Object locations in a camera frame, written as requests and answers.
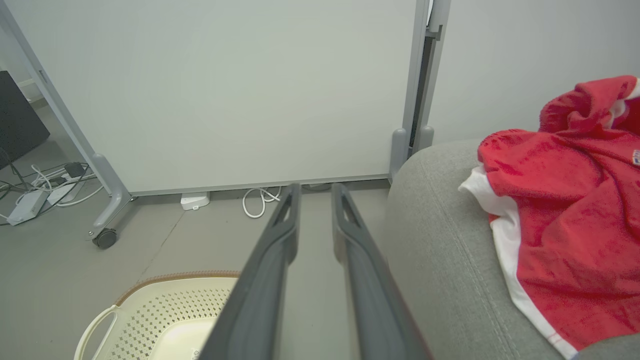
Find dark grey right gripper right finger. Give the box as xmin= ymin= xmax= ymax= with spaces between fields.
xmin=330 ymin=182 xmax=435 ymax=360

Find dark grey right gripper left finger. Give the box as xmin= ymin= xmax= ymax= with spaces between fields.
xmin=198 ymin=183 xmax=302 ymax=360

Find red shirt with white hem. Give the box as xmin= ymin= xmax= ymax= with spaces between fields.
xmin=458 ymin=127 xmax=640 ymax=360

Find red white garment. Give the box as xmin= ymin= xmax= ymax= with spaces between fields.
xmin=538 ymin=75 xmax=640 ymax=135

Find cream perforated laundry basket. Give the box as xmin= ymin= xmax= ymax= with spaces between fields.
xmin=74 ymin=270 xmax=242 ymax=360

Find grey fabric sofa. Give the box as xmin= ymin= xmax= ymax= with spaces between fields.
xmin=382 ymin=139 xmax=640 ymax=360

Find short grey partition foot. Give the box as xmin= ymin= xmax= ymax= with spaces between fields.
xmin=416 ymin=125 xmax=435 ymax=152
xmin=390 ymin=128 xmax=409 ymax=181

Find black caster wheel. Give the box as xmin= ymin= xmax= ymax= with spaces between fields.
xmin=92 ymin=228 xmax=118 ymax=250

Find grey partition foot with caster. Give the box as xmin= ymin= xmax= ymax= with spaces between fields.
xmin=89 ymin=153 xmax=134 ymax=236

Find wide white partition panel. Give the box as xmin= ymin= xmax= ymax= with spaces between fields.
xmin=0 ymin=0 xmax=432 ymax=197

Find white power strip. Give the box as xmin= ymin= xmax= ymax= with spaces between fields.
xmin=7 ymin=190 xmax=49 ymax=226

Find narrow white partition panel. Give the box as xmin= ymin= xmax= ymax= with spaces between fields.
xmin=427 ymin=0 xmax=640 ymax=146

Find black flat cabinet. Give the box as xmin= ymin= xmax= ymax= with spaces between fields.
xmin=0 ymin=70 xmax=51 ymax=171

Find white coiled floor cable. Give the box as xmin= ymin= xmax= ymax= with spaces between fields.
xmin=242 ymin=186 xmax=282 ymax=219

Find white wall adapter box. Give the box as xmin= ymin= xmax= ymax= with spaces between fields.
xmin=180 ymin=192 xmax=211 ymax=211

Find power strips and cables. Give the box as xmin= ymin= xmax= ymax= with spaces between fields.
xmin=0 ymin=161 xmax=104 ymax=226

